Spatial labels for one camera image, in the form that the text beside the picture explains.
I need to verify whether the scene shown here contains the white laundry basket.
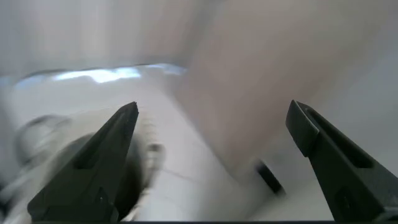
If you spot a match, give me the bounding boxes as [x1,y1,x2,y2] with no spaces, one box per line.
[0,105,167,222]

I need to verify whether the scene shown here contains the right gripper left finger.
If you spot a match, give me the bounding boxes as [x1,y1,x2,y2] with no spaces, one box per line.
[27,101,140,222]

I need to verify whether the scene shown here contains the white curtain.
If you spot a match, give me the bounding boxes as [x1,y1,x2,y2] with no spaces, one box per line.
[0,0,218,75]

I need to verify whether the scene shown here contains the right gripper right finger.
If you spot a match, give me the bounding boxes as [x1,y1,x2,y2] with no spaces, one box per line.
[285,99,398,222]

